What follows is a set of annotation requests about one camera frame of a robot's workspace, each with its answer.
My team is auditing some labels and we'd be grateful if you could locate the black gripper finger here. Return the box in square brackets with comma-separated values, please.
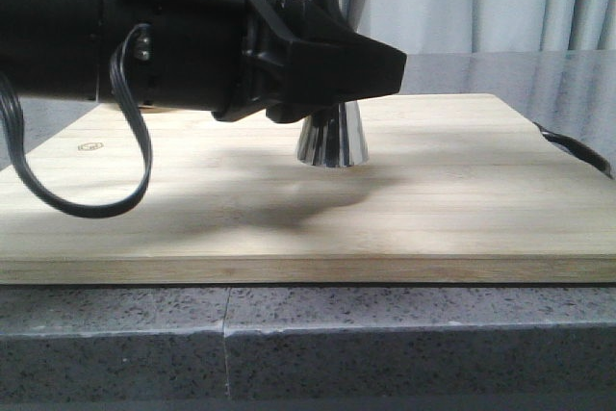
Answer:
[266, 0, 406, 123]

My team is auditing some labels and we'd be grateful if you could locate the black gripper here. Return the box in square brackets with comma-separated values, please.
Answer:
[98, 0, 301, 122]

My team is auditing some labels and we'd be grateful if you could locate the steel double jigger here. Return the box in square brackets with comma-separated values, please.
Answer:
[296, 101, 369, 168]

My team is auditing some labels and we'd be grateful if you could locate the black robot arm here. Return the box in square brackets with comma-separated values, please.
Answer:
[1, 0, 310, 123]

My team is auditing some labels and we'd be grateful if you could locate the yellow lemon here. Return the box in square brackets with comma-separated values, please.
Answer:
[139, 105, 166, 114]

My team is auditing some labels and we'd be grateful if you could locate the light wooden cutting board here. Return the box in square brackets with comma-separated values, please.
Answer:
[1, 94, 615, 284]

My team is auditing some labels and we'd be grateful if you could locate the black flat ribbon cable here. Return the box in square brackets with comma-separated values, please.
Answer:
[0, 23, 154, 219]

